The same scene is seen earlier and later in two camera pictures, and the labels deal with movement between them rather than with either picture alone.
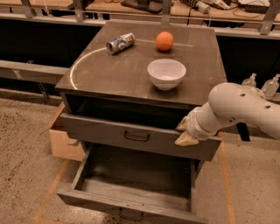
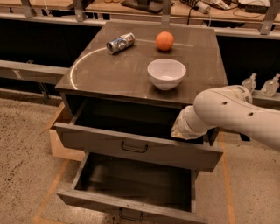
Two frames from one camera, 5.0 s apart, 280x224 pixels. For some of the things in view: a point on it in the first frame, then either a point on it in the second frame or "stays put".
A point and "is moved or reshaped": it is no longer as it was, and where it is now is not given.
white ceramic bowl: [166, 73] stays put
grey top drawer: [137, 137] is moved or reshaped
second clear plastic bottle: [271, 87] stays put
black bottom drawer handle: [129, 218] stays put
